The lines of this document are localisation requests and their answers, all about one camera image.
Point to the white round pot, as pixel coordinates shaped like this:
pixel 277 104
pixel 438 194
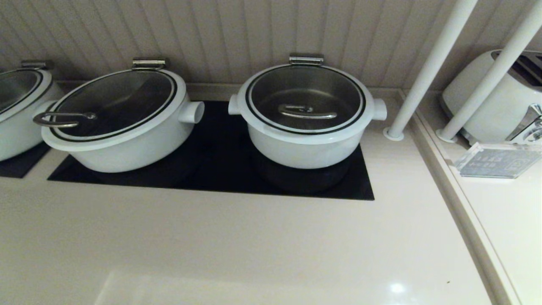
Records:
pixel 305 156

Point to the white oval pot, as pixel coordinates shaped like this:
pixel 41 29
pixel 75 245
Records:
pixel 17 136
pixel 139 153

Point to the black glass cooktop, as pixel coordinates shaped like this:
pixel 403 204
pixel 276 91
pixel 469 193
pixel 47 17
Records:
pixel 220 169
pixel 21 167

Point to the oval glass lid white rim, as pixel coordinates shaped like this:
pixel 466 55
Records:
pixel 114 99
pixel 15 87

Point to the clear acrylic sign holder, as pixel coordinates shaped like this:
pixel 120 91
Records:
pixel 495 163

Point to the white round pole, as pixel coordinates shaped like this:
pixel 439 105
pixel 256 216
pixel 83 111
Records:
pixel 427 72
pixel 487 84

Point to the white toaster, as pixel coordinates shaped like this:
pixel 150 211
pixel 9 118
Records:
pixel 508 108

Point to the round glass lid white rim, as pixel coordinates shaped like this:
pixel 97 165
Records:
pixel 305 91

